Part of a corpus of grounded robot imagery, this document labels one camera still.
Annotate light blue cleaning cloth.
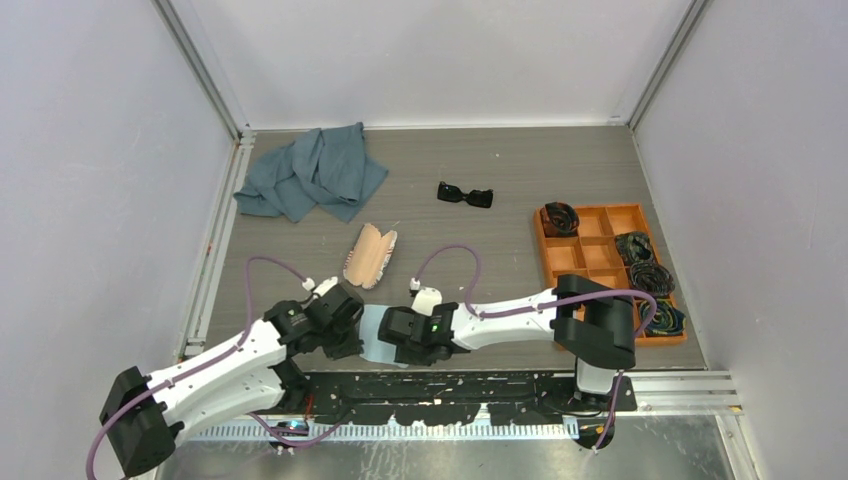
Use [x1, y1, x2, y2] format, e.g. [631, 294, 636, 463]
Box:
[359, 304, 409, 369]

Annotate patterned glasses case tan lining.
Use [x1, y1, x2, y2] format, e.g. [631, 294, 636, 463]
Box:
[343, 223, 398, 290]

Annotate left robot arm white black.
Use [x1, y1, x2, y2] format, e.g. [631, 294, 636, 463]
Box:
[99, 278, 364, 477]

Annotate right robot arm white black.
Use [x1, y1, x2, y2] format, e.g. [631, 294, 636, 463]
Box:
[377, 274, 638, 411]

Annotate black sunglasses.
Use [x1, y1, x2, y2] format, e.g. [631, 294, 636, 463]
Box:
[437, 181, 494, 209]

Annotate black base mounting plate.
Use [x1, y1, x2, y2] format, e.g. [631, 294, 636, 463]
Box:
[260, 371, 637, 426]

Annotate crumpled grey-blue cloth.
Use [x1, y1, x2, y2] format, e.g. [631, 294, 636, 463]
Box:
[234, 123, 388, 223]

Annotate brown black rolled belt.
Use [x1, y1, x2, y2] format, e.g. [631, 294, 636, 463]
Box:
[540, 202, 580, 238]

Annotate orange compartment tray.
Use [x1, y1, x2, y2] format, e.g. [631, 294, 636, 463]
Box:
[532, 204, 687, 347]

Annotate camouflage rolled belt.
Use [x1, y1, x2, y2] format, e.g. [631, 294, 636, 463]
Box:
[614, 231, 657, 266]

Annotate dark braided rolled belt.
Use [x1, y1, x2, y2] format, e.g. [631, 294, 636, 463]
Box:
[629, 261, 676, 298]

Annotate blue yellow rolled belt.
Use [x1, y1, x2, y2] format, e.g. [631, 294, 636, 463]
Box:
[640, 298, 686, 338]

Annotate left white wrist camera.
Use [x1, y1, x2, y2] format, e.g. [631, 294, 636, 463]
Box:
[301, 276, 338, 297]

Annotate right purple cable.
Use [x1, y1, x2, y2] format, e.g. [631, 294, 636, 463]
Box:
[411, 245, 658, 339]

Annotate purple cable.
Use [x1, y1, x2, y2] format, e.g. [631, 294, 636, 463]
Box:
[411, 245, 658, 339]
[86, 256, 313, 480]

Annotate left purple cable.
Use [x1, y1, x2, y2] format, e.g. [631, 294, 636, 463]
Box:
[86, 256, 313, 480]

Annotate white slotted cable duct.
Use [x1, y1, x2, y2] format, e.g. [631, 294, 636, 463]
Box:
[192, 421, 579, 441]

